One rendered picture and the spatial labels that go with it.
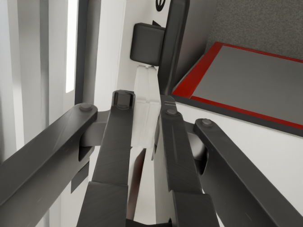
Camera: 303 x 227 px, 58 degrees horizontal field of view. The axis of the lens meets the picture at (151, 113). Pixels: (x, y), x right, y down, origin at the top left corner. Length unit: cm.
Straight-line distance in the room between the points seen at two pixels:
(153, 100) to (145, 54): 6
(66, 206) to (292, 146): 27
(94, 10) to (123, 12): 12
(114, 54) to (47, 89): 5
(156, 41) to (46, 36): 7
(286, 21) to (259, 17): 9
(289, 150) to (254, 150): 4
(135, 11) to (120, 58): 4
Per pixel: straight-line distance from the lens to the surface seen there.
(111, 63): 20
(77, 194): 29
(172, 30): 20
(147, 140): 16
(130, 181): 48
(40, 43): 18
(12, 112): 17
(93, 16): 31
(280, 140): 38
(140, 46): 21
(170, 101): 17
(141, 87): 17
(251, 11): 110
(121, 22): 19
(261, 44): 111
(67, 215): 29
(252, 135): 38
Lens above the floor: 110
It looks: 61 degrees down
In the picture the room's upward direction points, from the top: 139 degrees counter-clockwise
